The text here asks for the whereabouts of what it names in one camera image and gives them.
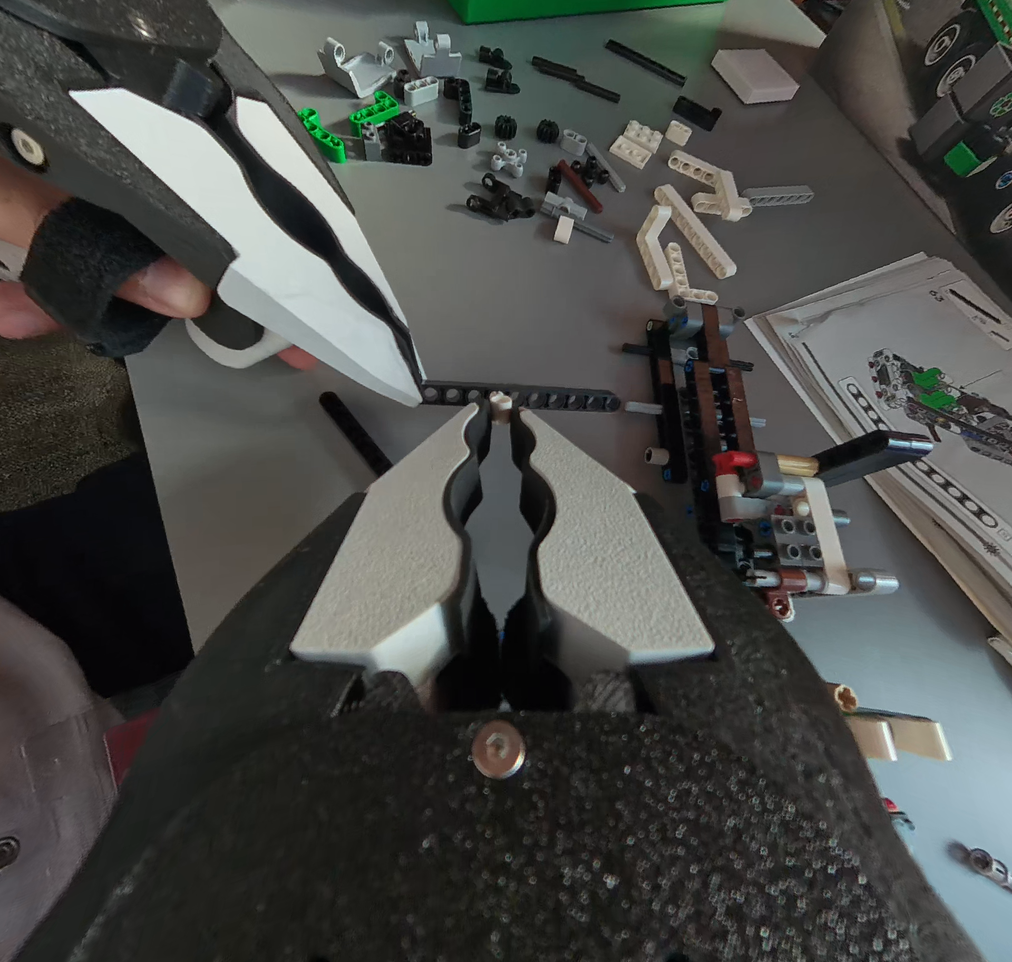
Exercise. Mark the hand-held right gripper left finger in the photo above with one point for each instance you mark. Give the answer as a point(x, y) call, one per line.
point(387, 574)

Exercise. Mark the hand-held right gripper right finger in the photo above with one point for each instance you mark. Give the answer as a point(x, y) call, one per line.
point(617, 574)

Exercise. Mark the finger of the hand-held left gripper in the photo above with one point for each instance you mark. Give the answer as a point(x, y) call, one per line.
point(261, 266)
point(316, 195)

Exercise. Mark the long black lego beam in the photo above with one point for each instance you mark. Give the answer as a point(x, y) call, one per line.
point(553, 399)

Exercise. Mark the tan lego pin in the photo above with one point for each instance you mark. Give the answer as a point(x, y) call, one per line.
point(500, 404)

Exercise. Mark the green lego beam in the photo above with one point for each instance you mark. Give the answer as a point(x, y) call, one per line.
point(324, 140)
point(375, 114)

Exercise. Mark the black lego sub-assembly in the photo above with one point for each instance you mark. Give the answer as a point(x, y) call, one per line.
point(407, 140)

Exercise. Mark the grey lego panel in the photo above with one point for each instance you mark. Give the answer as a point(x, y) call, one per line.
point(431, 53)
point(356, 68)

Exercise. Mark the thick black lego axle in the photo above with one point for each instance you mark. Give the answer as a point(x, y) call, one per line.
point(356, 432)

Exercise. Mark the light grey short lego beam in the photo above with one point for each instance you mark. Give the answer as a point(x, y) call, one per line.
point(421, 91)

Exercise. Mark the black curved lego piece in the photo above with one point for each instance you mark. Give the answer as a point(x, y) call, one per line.
point(460, 100)

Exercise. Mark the lego vehicle chassis assembly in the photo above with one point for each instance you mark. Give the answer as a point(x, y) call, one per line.
point(711, 424)

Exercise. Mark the large black lego connector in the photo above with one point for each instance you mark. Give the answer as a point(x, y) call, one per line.
point(502, 201)

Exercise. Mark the light grey lego connector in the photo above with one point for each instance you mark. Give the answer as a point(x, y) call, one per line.
point(510, 159)

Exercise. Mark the black lego gear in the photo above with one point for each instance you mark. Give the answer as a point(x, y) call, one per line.
point(507, 128)
point(548, 130)

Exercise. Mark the grey lego axle connector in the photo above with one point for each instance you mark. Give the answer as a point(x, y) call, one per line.
point(565, 207)

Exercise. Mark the small white lego bush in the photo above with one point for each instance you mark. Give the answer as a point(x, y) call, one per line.
point(564, 231)

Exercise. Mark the dark red lego axle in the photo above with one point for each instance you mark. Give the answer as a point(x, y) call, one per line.
point(581, 185)

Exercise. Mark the long black lego axle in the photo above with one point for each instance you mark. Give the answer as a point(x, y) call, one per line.
point(644, 62)
point(577, 79)

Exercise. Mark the long white angled lego beam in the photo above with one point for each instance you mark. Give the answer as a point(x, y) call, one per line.
point(648, 246)

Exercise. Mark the tan and white lego pieces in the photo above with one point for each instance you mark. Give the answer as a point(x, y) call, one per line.
point(909, 737)

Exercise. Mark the lego instruction booklet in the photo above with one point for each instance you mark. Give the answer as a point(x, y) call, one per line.
point(838, 321)

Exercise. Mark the white straight lego beam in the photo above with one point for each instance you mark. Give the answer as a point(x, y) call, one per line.
point(700, 234)

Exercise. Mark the small white lego plate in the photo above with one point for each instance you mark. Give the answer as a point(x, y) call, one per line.
point(678, 132)

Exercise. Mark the black angled lego piece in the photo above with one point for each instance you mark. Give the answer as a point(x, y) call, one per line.
point(694, 110)

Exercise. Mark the white bent lego beam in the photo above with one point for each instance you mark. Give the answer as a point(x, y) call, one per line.
point(723, 191)

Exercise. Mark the grey thin lego beam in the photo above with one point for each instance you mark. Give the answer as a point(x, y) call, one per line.
point(779, 196)

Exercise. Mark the grey lego pin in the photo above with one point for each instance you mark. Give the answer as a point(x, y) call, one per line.
point(980, 859)

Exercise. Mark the printed lego set box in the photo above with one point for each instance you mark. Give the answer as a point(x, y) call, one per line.
point(893, 53)

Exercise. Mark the person's left hand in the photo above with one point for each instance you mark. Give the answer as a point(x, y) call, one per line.
point(16, 266)

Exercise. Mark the white square block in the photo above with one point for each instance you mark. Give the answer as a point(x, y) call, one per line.
point(755, 76)

